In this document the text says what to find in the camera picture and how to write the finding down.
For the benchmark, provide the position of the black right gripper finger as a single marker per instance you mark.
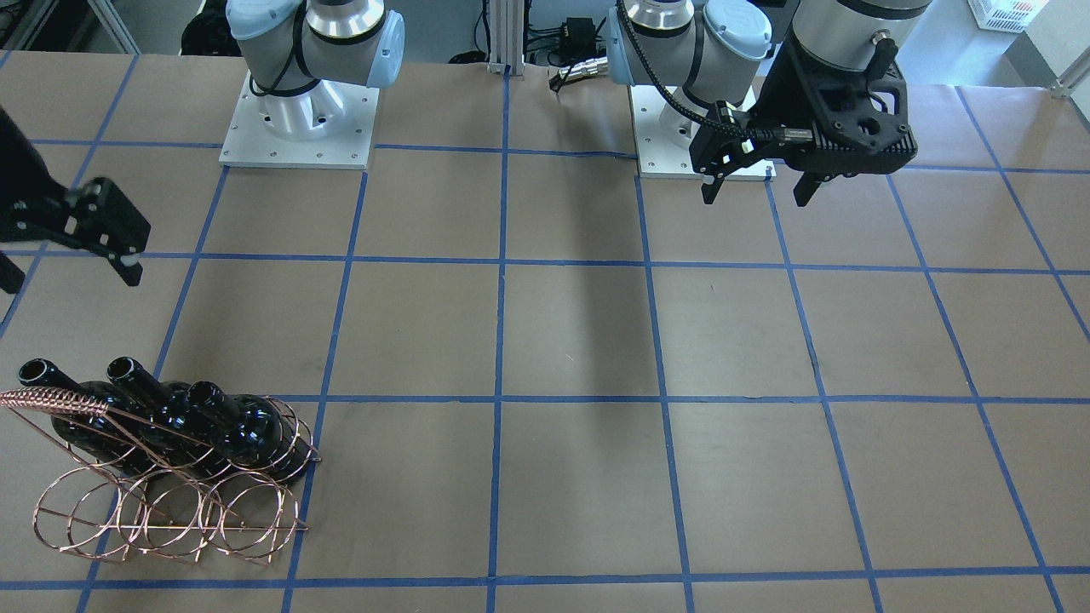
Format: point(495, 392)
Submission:
point(128, 267)
point(12, 277)

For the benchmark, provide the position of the dark bottle in rack corner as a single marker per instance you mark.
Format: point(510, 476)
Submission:
point(251, 432)

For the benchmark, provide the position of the copper wire wine rack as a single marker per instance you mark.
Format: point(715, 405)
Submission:
point(94, 512)

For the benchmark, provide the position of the dark glass wine bottle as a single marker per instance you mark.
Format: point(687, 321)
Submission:
point(176, 431)

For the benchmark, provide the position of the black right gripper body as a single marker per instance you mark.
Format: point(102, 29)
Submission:
point(25, 183)

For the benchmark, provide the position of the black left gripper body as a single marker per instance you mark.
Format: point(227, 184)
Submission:
point(773, 109)

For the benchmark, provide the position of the dark bottle in rack end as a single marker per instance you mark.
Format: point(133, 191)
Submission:
point(94, 434)

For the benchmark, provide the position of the black power adapter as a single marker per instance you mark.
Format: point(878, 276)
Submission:
point(577, 40)

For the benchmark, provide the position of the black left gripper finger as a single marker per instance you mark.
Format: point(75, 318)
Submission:
point(807, 185)
point(714, 177)

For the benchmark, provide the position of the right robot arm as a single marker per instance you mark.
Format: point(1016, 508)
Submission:
point(315, 72)

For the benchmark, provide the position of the white plastic basket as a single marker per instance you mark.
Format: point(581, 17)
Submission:
point(1005, 16)

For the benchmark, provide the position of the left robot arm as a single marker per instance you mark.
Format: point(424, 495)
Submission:
point(655, 41)

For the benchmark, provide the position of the aluminium frame post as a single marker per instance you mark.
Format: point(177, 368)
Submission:
point(505, 29)

